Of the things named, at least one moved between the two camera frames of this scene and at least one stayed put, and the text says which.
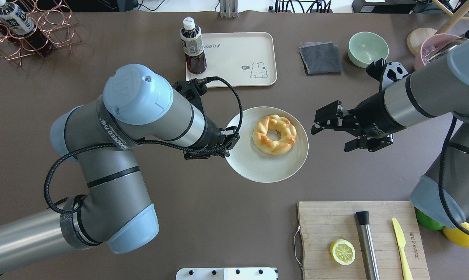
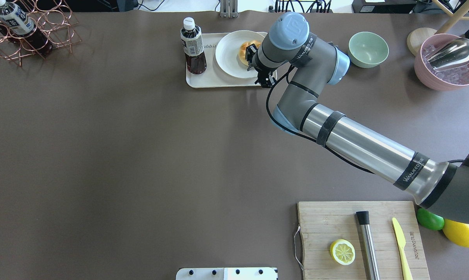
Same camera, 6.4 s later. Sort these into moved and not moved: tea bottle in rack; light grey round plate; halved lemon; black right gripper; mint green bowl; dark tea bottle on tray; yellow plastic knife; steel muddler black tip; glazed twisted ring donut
Moved: light grey round plate; black right gripper; glazed twisted ring donut
Not moved: dark tea bottle on tray; tea bottle in rack; steel muddler black tip; halved lemon; mint green bowl; yellow plastic knife
